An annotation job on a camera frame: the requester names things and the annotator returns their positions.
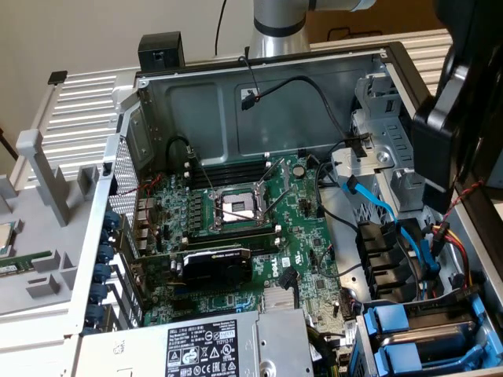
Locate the grey metal drive cage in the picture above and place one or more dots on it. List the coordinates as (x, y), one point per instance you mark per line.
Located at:
(393, 133)

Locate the black profile end cap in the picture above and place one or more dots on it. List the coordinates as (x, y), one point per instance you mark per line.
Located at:
(57, 77)

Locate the black fan shroud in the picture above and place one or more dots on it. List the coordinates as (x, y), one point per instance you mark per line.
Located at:
(377, 259)

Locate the blue disk carrier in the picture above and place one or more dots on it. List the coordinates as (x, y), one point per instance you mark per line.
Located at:
(401, 355)

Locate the round coin battery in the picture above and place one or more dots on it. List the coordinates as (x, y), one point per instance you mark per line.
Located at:
(299, 170)

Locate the silver finned heat sink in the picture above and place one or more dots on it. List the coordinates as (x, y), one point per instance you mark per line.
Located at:
(277, 300)

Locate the CPU socket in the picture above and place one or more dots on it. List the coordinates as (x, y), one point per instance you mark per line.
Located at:
(237, 206)

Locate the silver power supply with label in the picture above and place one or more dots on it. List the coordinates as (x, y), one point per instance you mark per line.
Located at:
(275, 345)

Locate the open PC case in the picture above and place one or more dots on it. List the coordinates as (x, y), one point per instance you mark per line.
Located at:
(196, 114)

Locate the black RAM slot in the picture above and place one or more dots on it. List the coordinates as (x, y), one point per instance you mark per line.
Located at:
(236, 245)
(228, 161)
(228, 171)
(232, 233)

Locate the black plastic block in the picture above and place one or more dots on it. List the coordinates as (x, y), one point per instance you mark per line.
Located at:
(161, 51)

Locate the green RAM stick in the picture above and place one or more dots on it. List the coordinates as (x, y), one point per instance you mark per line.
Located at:
(19, 267)

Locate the silver CPU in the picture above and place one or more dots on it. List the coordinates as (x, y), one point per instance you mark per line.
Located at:
(6, 239)

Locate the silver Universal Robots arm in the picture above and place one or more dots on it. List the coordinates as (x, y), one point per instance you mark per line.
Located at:
(275, 39)

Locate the thin metal locking lever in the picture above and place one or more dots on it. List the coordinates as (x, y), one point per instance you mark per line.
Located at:
(201, 170)
(278, 200)

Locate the silver socket cover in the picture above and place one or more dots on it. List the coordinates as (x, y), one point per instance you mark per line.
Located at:
(285, 173)

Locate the black graphics card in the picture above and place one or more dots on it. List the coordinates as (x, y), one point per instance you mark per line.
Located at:
(216, 271)

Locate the green motherboard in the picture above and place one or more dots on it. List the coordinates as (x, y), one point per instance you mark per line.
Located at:
(302, 251)

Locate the dark blue slot latch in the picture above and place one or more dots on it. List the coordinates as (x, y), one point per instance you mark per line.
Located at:
(95, 314)
(107, 236)
(99, 293)
(104, 253)
(111, 218)
(101, 272)

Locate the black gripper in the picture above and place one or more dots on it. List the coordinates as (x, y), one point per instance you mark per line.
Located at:
(471, 59)

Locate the grey plastic parts rack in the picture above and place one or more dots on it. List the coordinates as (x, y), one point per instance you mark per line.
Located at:
(43, 243)

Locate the hard drive in blue caddy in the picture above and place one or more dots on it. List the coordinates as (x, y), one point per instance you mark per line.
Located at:
(440, 297)

